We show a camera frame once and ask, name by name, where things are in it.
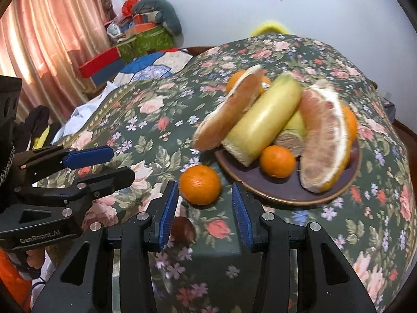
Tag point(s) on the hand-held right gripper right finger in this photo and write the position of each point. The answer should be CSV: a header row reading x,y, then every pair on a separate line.
x,y
242,215

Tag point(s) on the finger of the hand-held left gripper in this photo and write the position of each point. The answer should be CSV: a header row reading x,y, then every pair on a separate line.
x,y
110,179
88,156

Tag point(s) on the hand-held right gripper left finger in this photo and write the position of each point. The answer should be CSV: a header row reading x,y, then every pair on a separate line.
x,y
167,215

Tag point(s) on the dark red jujube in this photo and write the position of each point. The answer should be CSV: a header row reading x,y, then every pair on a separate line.
x,y
184,230

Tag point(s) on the small mandarin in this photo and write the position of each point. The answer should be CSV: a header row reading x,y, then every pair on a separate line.
x,y
200,185
278,161

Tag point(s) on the purple ceramic plate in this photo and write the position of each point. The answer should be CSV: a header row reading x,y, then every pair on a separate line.
x,y
280,190

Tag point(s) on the pink peeled pomelo segment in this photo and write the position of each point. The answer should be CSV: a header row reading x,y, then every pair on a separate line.
x,y
228,111

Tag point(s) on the pomelo segment with white pith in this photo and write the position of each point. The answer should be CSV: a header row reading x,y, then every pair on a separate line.
x,y
322,140

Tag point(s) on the large orange with sticker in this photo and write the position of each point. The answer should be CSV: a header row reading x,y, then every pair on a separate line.
x,y
234,81

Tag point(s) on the orange with stem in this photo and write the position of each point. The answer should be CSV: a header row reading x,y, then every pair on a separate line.
x,y
351,122

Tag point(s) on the white cloth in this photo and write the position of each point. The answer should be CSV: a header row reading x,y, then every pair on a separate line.
x,y
86,111

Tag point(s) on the orange garment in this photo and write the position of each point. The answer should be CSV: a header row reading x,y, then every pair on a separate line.
x,y
11,277

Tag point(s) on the black and yellow garment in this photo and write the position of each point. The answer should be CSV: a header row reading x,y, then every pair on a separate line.
x,y
39,127

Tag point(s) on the floral blanket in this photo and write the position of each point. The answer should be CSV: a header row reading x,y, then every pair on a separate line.
x,y
156,111

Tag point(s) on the red flat box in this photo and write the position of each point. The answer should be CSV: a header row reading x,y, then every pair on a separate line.
x,y
101,62

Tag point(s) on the small green patterned box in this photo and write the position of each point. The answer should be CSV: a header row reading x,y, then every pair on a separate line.
x,y
125,50

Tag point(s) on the patchwork quilt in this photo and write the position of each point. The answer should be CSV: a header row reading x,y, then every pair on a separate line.
x,y
156,65

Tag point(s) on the pink brown curtain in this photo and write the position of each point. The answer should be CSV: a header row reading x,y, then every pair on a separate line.
x,y
42,39

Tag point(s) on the large green patterned box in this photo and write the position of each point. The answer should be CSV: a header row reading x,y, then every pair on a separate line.
x,y
154,40

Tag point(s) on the orange gift box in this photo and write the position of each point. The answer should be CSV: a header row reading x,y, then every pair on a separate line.
x,y
145,19

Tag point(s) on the red plastic bag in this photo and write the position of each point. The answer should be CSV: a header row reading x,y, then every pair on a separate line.
x,y
128,6

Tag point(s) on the grey bag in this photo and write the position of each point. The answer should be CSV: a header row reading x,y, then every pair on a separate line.
x,y
389,109

